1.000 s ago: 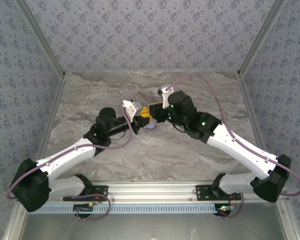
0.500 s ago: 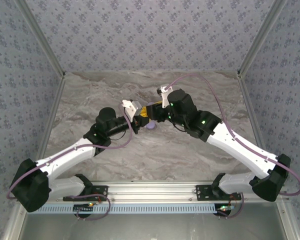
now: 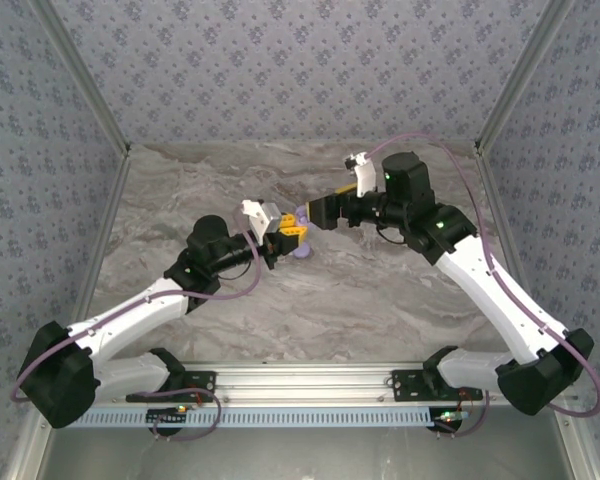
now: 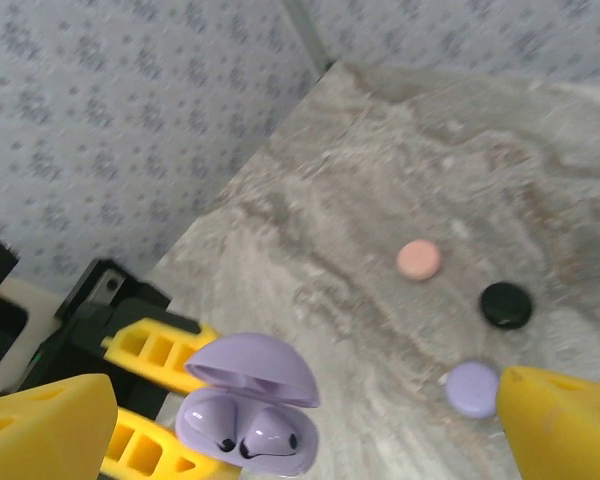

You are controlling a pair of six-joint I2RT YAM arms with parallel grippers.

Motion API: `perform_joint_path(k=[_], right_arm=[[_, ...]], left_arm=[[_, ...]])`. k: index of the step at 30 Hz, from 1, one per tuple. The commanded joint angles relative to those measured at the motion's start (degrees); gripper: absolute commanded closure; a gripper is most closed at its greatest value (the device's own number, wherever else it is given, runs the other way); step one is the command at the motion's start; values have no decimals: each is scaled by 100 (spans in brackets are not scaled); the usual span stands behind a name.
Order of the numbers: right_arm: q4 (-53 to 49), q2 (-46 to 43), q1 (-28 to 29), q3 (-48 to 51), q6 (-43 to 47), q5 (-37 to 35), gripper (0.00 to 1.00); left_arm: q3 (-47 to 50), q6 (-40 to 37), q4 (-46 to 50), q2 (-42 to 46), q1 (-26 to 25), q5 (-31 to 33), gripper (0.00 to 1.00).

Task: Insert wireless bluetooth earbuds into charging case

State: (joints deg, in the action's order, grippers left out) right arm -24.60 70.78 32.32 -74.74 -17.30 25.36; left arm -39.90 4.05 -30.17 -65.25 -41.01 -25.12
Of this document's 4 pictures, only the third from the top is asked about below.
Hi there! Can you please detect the small circuit board with LED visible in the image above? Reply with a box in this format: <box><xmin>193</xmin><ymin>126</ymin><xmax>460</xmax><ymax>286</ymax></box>
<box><xmin>432</xmin><ymin>408</ymin><xmax>470</xmax><ymax>424</ymax></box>
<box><xmin>146</xmin><ymin>405</ymin><xmax>190</xmax><ymax>422</ymax></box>

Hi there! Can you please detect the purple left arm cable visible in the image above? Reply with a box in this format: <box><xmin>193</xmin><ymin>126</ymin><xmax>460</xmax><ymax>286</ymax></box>
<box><xmin>10</xmin><ymin>207</ymin><xmax>262</xmax><ymax>444</ymax></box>

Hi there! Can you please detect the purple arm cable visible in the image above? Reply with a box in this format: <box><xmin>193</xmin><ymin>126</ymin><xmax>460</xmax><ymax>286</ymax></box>
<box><xmin>362</xmin><ymin>132</ymin><xmax>600</xmax><ymax>440</ymax></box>
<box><xmin>10</xmin><ymin>207</ymin><xmax>262</xmax><ymax>444</ymax></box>

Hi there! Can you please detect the aluminium table edge rail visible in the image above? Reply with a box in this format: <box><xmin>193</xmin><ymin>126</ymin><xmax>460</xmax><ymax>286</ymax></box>
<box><xmin>127</xmin><ymin>139</ymin><xmax>481</xmax><ymax>149</ymax></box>

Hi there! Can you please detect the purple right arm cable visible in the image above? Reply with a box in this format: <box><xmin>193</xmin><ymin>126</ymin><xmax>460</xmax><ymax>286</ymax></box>
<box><xmin>362</xmin><ymin>132</ymin><xmax>600</xmax><ymax>440</ymax></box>

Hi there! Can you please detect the aluminium side rail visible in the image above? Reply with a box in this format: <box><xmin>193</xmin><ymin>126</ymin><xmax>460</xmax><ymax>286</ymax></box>
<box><xmin>57</xmin><ymin>149</ymin><xmax>134</xmax><ymax>369</ymax></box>
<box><xmin>475</xmin><ymin>148</ymin><xmax>552</xmax><ymax>365</ymax></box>

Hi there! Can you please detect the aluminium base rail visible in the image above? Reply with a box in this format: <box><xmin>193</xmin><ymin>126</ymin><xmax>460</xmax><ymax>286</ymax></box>
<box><xmin>124</xmin><ymin>363</ymin><xmax>580</xmax><ymax>407</ymax></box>

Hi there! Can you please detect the aluminium corner post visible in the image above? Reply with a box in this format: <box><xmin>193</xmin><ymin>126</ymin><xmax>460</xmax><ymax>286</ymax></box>
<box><xmin>29</xmin><ymin>0</ymin><xmax>132</xmax><ymax>159</ymax></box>
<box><xmin>472</xmin><ymin>0</ymin><xmax>580</xmax><ymax>157</ymax></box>

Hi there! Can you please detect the white slotted cable duct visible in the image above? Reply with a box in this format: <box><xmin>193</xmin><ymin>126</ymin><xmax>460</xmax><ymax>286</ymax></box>
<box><xmin>72</xmin><ymin>407</ymin><xmax>464</xmax><ymax>430</ymax></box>

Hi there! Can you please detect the aluminium lower frame post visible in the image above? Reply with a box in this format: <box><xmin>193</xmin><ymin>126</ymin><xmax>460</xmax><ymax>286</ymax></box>
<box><xmin>552</xmin><ymin>403</ymin><xmax>600</xmax><ymax>480</ymax></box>
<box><xmin>4</xmin><ymin>419</ymin><xmax>56</xmax><ymax>480</ymax></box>

